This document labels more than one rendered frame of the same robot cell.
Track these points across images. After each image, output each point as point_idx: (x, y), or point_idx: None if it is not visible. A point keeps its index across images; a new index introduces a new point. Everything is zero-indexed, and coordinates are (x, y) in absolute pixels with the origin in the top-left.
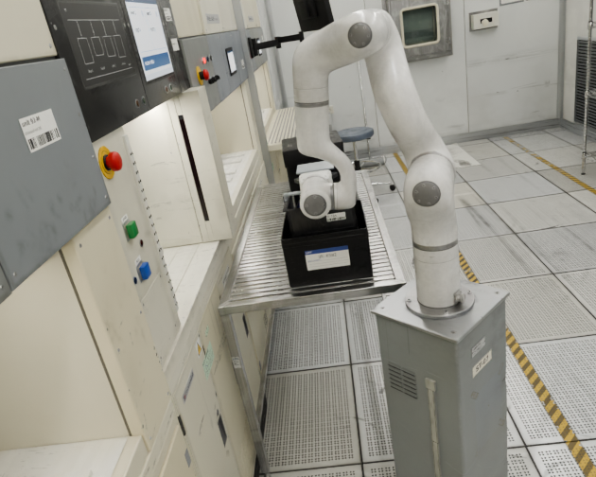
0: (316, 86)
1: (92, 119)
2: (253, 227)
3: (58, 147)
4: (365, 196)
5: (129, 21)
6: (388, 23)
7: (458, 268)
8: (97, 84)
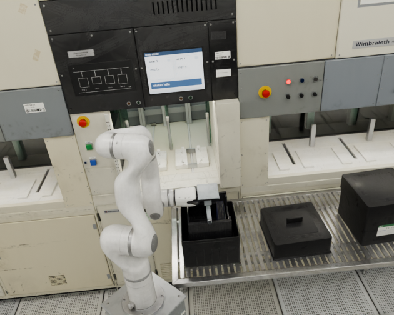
0: None
1: (75, 106)
2: (283, 198)
3: (42, 113)
4: (349, 259)
5: (144, 66)
6: (116, 149)
7: (131, 293)
8: (88, 94)
